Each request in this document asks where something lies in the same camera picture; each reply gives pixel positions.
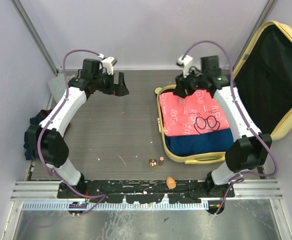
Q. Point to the dark navy crumpled garment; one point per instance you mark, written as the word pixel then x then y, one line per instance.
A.
pixel 29 138

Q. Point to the small brown bottle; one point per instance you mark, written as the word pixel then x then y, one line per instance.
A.
pixel 161 160

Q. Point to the aluminium frame rail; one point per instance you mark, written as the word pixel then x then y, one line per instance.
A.
pixel 54 195

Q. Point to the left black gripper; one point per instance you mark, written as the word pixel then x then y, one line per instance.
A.
pixel 119 89

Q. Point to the blue shirt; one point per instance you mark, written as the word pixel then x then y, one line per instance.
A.
pixel 188 145

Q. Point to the pink patterned garment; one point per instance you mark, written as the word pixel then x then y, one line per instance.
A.
pixel 194 115

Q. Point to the orange egg-shaped sponge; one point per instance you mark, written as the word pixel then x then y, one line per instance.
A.
pixel 171 183

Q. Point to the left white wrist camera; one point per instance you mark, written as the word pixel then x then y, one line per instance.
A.
pixel 108 63

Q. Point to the yellow suitcase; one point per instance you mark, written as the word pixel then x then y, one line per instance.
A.
pixel 263 77

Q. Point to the grey garment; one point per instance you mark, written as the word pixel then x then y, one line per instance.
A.
pixel 58 87

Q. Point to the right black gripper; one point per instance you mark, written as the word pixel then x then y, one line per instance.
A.
pixel 182 84

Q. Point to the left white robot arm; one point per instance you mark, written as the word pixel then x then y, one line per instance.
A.
pixel 46 140

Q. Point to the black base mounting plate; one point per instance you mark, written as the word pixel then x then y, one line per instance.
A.
pixel 152 191

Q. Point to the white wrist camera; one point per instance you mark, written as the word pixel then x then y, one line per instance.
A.
pixel 185 62
pixel 108 63

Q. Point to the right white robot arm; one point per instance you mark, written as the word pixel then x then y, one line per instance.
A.
pixel 251 146

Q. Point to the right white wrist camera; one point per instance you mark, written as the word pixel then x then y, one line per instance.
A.
pixel 185 62

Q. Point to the copper round bottle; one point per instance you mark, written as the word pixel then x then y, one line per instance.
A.
pixel 152 163

